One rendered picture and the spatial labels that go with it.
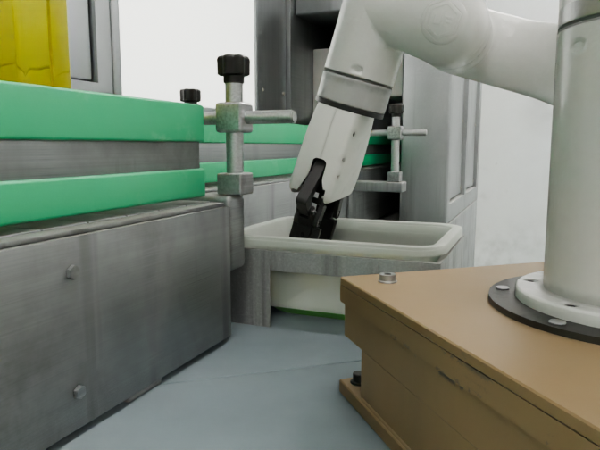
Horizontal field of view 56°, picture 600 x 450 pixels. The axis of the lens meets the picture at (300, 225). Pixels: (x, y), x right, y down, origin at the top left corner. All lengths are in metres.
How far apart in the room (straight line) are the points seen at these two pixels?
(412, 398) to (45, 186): 0.25
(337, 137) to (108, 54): 0.36
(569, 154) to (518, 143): 3.72
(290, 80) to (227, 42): 0.35
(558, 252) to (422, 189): 1.00
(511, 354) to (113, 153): 0.29
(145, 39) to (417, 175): 0.70
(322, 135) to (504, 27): 0.23
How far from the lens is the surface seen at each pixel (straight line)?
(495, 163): 4.07
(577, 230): 0.33
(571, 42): 0.34
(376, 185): 1.12
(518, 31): 0.66
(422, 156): 1.32
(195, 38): 1.00
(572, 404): 0.23
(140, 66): 0.87
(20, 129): 0.36
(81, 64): 0.79
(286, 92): 1.40
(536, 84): 0.64
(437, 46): 0.55
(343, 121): 0.57
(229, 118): 0.52
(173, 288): 0.45
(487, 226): 4.10
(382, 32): 0.58
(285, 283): 0.56
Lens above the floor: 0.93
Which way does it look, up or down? 8 degrees down
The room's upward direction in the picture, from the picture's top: straight up
